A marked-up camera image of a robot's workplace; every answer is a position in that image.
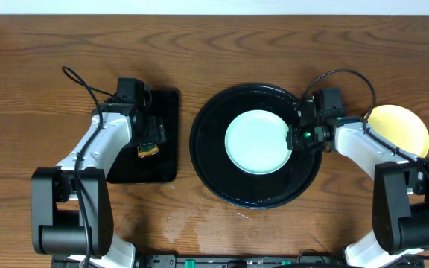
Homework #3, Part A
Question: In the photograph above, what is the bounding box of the yellow green scrub sponge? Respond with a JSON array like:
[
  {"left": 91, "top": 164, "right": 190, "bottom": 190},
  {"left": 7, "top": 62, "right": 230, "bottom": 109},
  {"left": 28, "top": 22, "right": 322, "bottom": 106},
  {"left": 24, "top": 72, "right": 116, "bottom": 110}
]
[{"left": 137, "top": 144, "right": 159, "bottom": 159}]

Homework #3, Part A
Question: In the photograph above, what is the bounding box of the mint plate front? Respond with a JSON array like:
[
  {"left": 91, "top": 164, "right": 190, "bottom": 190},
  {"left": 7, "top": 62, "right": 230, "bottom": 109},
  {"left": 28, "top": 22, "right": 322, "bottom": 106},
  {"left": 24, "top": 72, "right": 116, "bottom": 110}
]
[{"left": 224, "top": 109, "right": 292, "bottom": 175}]

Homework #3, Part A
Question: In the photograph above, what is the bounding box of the yellow plate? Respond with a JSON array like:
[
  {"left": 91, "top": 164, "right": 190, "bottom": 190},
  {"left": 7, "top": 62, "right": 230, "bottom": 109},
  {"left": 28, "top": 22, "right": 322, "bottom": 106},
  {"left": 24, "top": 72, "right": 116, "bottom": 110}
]
[{"left": 368, "top": 104, "right": 429, "bottom": 157}]

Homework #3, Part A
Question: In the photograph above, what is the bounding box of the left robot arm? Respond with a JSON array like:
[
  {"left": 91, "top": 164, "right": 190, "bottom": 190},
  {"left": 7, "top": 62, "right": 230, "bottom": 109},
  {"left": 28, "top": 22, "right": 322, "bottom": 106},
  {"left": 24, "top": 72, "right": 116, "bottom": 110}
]
[{"left": 31, "top": 103, "right": 166, "bottom": 267}]

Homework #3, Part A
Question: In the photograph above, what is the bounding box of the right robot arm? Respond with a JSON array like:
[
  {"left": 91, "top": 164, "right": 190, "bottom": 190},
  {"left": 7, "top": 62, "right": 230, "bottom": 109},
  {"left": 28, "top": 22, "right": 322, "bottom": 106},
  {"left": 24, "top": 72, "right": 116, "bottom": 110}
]
[{"left": 286, "top": 116, "right": 429, "bottom": 267}]

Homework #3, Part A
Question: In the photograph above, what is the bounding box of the black rectangular tray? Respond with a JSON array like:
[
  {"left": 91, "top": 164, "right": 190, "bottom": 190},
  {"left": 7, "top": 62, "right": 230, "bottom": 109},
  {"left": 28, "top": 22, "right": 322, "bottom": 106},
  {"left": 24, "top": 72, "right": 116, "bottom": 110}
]
[{"left": 107, "top": 89, "right": 179, "bottom": 184}]

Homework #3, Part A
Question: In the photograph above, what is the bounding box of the black round tray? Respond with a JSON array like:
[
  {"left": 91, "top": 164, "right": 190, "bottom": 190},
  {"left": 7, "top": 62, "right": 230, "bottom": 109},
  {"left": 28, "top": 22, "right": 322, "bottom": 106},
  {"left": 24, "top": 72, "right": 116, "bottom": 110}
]
[{"left": 189, "top": 84, "right": 322, "bottom": 209}]

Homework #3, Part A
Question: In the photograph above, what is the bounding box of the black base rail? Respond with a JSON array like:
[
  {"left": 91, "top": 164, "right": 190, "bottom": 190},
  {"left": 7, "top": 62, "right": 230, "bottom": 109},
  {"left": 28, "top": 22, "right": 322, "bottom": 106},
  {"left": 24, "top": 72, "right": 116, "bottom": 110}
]
[{"left": 133, "top": 255, "right": 348, "bottom": 268}]

